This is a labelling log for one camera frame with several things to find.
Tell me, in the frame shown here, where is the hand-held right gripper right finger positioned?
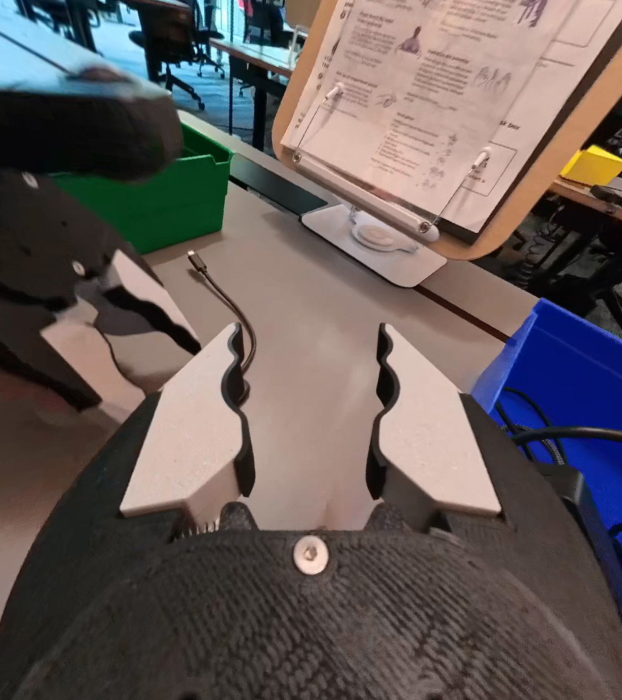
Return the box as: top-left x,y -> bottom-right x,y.
366,323 -> 503,531

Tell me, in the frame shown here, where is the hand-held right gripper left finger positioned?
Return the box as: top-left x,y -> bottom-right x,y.
119,323 -> 257,530

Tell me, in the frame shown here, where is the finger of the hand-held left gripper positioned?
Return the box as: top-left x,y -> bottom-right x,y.
40,305 -> 150,423
78,249 -> 202,356

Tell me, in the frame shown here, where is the black hub cable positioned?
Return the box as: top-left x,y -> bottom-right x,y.
188,250 -> 258,408

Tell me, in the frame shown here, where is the green plastic bin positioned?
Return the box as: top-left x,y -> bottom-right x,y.
51,123 -> 234,255

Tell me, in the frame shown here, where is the blue plastic bin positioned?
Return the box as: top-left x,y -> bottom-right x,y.
472,298 -> 622,700

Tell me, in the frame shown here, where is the black office chair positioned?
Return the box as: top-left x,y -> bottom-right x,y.
508,216 -> 622,341
127,0 -> 227,110

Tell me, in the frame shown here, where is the long background desk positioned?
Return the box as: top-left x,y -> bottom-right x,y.
209,33 -> 312,151

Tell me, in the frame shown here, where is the white flat device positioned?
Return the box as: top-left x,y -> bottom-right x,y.
273,0 -> 622,288

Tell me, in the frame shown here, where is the wooden desk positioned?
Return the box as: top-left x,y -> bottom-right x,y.
549,178 -> 622,230

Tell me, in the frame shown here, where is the yellow box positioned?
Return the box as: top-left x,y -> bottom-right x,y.
560,145 -> 622,187

